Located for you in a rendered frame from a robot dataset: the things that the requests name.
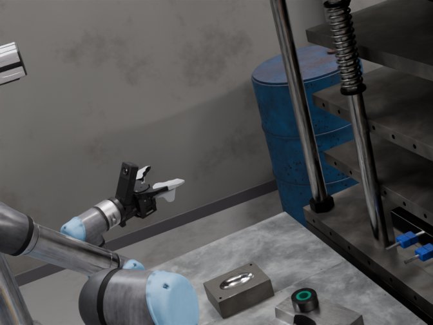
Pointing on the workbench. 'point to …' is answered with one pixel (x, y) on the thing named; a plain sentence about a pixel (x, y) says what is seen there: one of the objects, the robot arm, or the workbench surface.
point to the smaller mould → (238, 289)
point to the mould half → (284, 314)
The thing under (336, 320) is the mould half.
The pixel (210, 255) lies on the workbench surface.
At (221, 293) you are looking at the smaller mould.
